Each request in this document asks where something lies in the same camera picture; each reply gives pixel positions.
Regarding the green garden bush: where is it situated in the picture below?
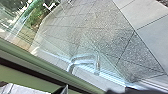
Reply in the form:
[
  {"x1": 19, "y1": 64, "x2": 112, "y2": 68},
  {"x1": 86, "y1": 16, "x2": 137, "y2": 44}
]
[{"x1": 25, "y1": 0, "x2": 52, "y2": 32}]

